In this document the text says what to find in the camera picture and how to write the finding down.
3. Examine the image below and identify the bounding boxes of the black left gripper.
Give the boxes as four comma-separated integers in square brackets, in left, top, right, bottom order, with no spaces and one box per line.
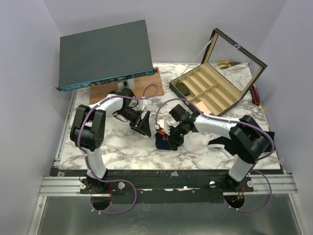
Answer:
[116,107,152,137]

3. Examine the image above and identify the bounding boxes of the navy orange underwear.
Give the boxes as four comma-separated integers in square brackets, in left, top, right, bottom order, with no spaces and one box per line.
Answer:
[155,130,170,150]

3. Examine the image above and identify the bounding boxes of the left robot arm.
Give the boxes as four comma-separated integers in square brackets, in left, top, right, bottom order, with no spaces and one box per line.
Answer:
[70,88,151,193]

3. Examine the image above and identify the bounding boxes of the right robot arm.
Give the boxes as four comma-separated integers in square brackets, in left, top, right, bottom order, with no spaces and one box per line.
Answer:
[168,105,275,192]

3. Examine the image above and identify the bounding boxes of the cream rolled underwear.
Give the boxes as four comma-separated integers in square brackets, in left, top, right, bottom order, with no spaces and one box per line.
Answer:
[195,101,212,115]

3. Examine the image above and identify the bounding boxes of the black white underwear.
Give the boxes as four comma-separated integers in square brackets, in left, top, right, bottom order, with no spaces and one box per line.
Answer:
[207,132,272,159]

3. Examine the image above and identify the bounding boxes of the green rolled underwear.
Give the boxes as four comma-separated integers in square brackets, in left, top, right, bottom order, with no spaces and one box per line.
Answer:
[176,82,190,96]

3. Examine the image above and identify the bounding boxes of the wooden board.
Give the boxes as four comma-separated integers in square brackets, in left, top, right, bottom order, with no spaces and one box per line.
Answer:
[89,67,164,105]

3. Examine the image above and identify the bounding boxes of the black compartment organizer box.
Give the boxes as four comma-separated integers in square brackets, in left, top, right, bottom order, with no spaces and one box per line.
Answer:
[169,28,267,116]

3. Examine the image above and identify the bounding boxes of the red black utility knife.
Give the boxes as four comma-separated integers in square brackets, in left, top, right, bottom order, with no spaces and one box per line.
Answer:
[250,85,260,106]

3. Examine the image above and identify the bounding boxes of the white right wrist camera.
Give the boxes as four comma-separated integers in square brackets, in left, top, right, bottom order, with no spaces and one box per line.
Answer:
[155,119,171,135]

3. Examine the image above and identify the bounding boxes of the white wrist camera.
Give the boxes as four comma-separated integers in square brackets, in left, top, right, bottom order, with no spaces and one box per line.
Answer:
[155,119,171,135]
[138,99,151,111]

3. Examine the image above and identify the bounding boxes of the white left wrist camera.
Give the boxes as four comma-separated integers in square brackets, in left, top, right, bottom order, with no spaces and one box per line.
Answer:
[138,99,151,111]

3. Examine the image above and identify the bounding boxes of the metal switch stand bracket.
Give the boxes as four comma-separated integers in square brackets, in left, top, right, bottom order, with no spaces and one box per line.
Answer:
[117,79,135,91]

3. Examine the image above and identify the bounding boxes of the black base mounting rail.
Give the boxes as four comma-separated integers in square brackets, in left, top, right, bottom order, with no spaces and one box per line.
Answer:
[80,170,254,204]

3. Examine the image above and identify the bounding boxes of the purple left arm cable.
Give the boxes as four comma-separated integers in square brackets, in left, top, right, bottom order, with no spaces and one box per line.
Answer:
[77,84,158,216]

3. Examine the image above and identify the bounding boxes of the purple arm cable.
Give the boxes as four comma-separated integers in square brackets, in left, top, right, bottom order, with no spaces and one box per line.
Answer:
[77,84,158,216]
[156,98,276,214]

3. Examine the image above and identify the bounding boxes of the grey network switch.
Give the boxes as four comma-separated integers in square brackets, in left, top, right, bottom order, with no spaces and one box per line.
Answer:
[56,20,155,92]

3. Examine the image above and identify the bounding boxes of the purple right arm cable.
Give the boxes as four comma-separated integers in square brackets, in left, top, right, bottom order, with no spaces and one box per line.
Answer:
[156,98,276,214]

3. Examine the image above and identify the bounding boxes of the yellow handled pliers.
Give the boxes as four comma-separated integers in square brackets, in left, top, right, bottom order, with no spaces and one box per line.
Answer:
[217,61,240,70]

